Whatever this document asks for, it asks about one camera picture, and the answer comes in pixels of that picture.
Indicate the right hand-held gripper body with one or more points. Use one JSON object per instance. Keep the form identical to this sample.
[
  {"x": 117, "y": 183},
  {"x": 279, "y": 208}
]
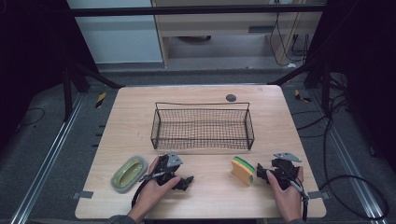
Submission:
[{"x": 285, "y": 171}]

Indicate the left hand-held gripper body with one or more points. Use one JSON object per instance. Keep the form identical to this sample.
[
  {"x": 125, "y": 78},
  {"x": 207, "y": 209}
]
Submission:
[{"x": 166, "y": 168}]

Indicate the yellow and green sponge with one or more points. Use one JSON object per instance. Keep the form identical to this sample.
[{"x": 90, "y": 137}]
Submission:
[{"x": 241, "y": 172}]

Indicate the green soap dish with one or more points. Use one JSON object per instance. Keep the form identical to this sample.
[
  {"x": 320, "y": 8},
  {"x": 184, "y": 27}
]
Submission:
[{"x": 129, "y": 174}]

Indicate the person's left hand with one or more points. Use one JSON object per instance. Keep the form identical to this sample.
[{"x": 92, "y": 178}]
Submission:
[{"x": 151, "y": 194}]

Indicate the person's right hand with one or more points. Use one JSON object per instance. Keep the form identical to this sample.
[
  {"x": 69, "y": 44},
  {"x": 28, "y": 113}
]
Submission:
[{"x": 291, "y": 202}]

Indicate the grey tape strip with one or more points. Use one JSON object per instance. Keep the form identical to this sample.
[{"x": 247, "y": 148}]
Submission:
[
  {"x": 319, "y": 195},
  {"x": 82, "y": 195}
]

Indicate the yellow and black floor tape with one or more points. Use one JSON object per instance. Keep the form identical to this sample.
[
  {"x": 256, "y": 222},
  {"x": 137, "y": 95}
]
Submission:
[
  {"x": 301, "y": 97},
  {"x": 100, "y": 100}
]

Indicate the grey round table grommet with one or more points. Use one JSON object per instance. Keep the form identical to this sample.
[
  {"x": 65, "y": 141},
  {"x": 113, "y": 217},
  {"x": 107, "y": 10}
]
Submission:
[{"x": 231, "y": 98}]

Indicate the black metal stand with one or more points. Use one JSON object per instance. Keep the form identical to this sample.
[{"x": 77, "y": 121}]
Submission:
[
  {"x": 67, "y": 93},
  {"x": 325, "y": 90}
]

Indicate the black curtain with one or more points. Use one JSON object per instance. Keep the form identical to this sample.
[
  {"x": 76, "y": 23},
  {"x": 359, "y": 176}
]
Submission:
[
  {"x": 370, "y": 62},
  {"x": 31, "y": 46}
]

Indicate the white cabinet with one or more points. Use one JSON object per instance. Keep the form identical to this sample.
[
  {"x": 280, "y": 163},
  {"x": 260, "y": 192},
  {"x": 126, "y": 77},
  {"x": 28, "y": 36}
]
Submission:
[{"x": 118, "y": 37}]

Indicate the wooden cabinet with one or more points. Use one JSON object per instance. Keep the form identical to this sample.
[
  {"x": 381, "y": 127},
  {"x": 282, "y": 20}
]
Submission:
[{"x": 218, "y": 28}]

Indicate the aluminium floor rail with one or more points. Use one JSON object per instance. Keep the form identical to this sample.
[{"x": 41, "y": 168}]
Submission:
[
  {"x": 351, "y": 168},
  {"x": 46, "y": 165}
]

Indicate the black horizontal frame bar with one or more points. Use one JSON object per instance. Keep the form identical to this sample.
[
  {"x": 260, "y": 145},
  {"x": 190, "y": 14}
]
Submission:
[{"x": 186, "y": 11}]

